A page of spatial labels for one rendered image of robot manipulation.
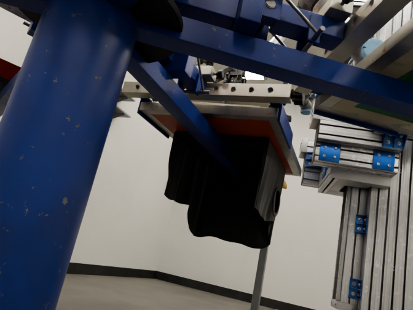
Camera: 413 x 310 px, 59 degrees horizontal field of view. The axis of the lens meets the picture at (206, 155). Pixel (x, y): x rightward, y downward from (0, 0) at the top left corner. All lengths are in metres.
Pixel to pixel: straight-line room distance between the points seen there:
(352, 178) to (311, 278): 3.35
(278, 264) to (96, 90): 4.57
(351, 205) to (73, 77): 1.50
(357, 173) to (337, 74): 0.97
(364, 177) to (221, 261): 3.72
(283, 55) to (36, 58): 0.53
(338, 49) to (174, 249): 4.83
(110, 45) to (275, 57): 0.37
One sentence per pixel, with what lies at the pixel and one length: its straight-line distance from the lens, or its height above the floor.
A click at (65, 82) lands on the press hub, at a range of 0.74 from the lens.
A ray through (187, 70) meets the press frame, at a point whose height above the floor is 0.94.
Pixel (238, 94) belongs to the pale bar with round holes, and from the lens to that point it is 1.33.
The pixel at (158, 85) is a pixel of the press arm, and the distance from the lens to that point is 1.08.
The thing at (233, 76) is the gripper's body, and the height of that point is 1.21.
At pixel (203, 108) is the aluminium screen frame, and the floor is 0.97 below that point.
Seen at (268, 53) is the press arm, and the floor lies 0.89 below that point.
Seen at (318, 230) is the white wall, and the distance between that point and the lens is 5.12.
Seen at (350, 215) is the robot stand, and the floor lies 0.76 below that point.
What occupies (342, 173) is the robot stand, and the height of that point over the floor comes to 0.93.
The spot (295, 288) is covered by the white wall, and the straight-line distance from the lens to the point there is 5.10.
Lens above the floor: 0.42
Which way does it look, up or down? 15 degrees up
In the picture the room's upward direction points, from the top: 12 degrees clockwise
